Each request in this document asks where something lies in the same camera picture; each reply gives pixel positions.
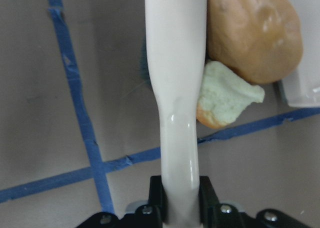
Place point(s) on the bread piece with crust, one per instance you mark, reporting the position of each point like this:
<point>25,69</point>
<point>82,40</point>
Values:
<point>224,96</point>

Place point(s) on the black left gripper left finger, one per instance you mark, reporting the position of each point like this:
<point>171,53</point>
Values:
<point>157,196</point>

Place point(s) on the brown potato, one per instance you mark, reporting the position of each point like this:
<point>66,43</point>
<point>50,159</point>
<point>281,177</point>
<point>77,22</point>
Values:
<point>260,40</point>

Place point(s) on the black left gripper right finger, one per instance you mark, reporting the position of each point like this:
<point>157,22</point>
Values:
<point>207,199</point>

